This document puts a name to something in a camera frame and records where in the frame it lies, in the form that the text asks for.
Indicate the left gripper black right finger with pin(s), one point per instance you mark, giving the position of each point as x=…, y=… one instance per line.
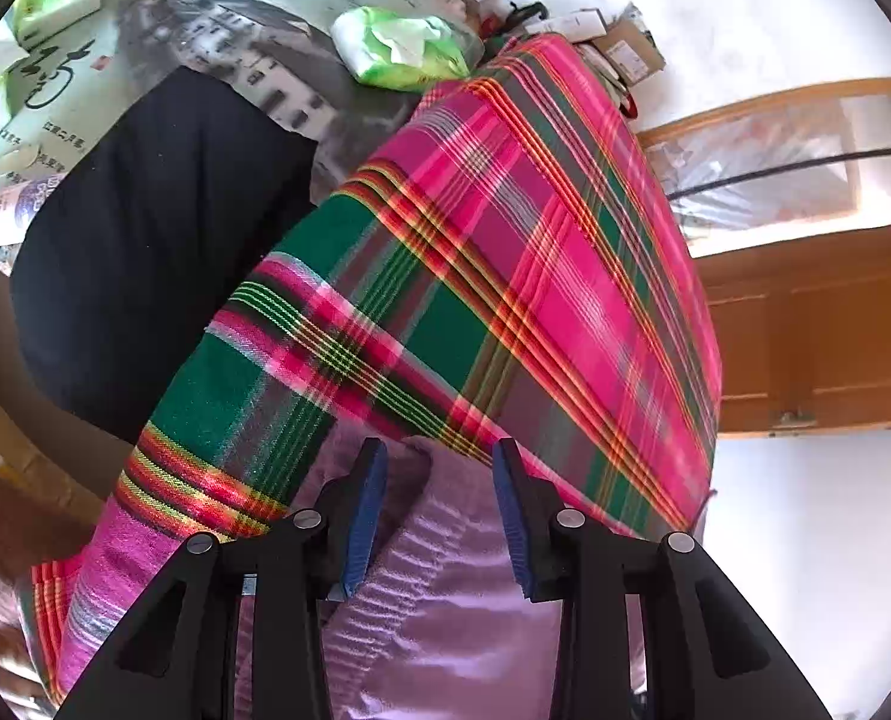
x=649, y=629

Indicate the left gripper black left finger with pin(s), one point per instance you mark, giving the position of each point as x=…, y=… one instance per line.
x=172, y=654

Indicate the purple fleece garment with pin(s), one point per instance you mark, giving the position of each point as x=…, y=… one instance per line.
x=440, y=627

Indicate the wooden room door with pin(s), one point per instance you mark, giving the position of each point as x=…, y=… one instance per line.
x=804, y=324

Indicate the pink plaid tablecloth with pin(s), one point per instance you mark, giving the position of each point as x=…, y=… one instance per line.
x=506, y=266

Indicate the black cloth beside table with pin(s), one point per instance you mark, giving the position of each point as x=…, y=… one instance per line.
x=138, y=247

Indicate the transparent printed door curtain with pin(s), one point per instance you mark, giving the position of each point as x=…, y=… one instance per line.
x=787, y=170

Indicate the red patterned storage basket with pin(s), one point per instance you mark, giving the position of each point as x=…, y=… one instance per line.
x=615, y=85

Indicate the brown cardboard box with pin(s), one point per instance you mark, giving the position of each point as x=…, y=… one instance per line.
x=629, y=47

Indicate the white product box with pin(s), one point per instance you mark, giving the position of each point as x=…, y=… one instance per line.
x=581, y=26

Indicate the metal door handle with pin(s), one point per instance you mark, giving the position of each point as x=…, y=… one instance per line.
x=794, y=421

